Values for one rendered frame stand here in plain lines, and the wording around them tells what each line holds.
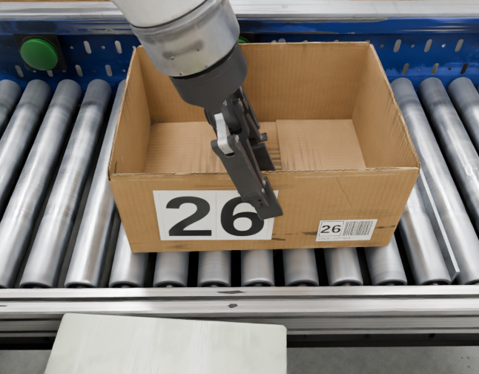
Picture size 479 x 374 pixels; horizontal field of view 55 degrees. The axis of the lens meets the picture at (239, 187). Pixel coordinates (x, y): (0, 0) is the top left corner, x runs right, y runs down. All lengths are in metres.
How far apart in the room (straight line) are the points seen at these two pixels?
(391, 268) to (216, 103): 0.39
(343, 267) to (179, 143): 0.36
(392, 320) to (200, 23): 0.49
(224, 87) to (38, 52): 0.64
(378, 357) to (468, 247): 0.76
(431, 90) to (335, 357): 0.80
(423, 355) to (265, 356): 0.95
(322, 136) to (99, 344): 0.51
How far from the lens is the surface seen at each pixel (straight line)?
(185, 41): 0.41
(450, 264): 0.77
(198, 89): 0.44
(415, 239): 0.76
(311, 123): 0.89
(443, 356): 1.55
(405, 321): 0.73
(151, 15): 0.40
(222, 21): 0.42
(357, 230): 0.68
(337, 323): 0.70
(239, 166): 0.47
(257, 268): 0.68
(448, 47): 1.11
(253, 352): 0.62
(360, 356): 1.47
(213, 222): 0.64
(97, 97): 1.00
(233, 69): 0.45
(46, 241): 0.77
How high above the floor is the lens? 1.33
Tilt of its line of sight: 49 degrees down
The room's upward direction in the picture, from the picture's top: straight up
